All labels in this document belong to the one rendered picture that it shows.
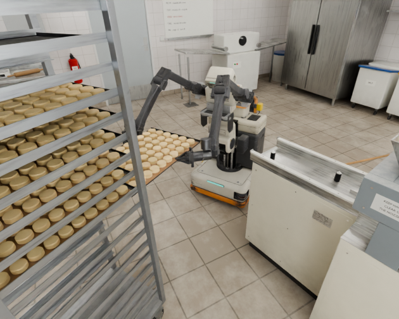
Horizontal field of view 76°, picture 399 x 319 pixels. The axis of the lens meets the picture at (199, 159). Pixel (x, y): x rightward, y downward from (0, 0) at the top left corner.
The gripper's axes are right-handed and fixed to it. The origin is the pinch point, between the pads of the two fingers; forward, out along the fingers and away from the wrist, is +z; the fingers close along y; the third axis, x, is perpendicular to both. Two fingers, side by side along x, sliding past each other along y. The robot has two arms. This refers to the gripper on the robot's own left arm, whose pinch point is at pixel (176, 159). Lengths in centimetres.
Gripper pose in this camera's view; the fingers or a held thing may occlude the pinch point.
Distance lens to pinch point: 142.6
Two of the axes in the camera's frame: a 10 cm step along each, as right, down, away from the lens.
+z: -9.7, 1.4, -2.0
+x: -2.4, -4.9, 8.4
